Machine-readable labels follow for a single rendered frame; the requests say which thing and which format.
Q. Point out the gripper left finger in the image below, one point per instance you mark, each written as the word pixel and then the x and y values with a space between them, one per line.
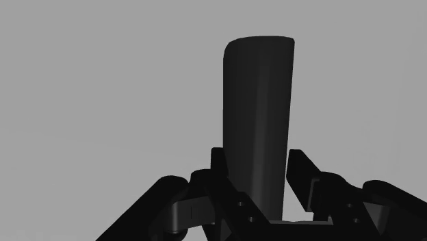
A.
pixel 213 187

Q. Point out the tall dark grey rounded block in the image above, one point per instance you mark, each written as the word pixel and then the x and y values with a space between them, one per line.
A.
pixel 257 127

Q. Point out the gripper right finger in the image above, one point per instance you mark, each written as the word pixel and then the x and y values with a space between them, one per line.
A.
pixel 333 193

